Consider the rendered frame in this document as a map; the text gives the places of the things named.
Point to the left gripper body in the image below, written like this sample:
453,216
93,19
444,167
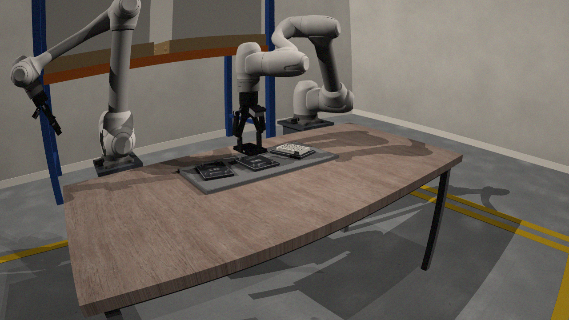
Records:
246,99

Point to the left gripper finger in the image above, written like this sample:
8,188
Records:
238,128
260,127

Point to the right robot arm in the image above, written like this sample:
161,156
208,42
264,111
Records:
116,130

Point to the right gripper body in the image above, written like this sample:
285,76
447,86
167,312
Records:
40,99

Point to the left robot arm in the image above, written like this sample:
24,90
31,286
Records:
287,61

